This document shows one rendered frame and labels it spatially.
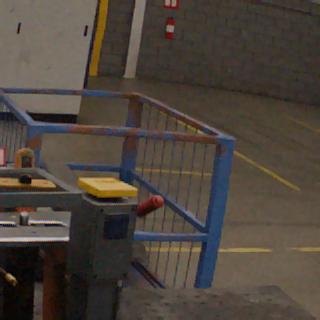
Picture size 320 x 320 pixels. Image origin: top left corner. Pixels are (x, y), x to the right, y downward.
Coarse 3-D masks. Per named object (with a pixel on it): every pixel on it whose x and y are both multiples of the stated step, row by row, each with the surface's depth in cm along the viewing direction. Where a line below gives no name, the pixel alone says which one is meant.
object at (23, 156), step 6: (24, 150) 165; (30, 150) 166; (18, 156) 165; (24, 156) 165; (30, 156) 166; (18, 162) 165; (24, 162) 164; (30, 162) 165; (18, 210) 165; (24, 210) 166; (30, 210) 166
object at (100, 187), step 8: (80, 184) 121; (88, 184) 119; (96, 184) 119; (104, 184) 119; (112, 184) 120; (120, 184) 121; (96, 192) 117; (104, 192) 117; (112, 192) 118; (120, 192) 118; (128, 192) 119
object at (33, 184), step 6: (18, 174) 113; (24, 174) 113; (0, 180) 112; (6, 180) 113; (12, 180) 113; (18, 180) 113; (24, 180) 112; (30, 180) 113; (36, 180) 115; (42, 180) 116; (48, 180) 116; (0, 186) 110; (6, 186) 110; (12, 186) 111; (18, 186) 111; (24, 186) 111; (30, 186) 112; (36, 186) 112; (42, 186) 112; (48, 186) 113; (54, 186) 113
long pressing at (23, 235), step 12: (0, 216) 156; (12, 216) 157; (36, 216) 160; (48, 216) 161; (60, 216) 162; (0, 228) 148; (12, 228) 149; (24, 228) 151; (36, 228) 152; (48, 228) 153; (60, 228) 154; (0, 240) 141; (12, 240) 142; (24, 240) 143; (36, 240) 145; (48, 240) 146; (60, 240) 147
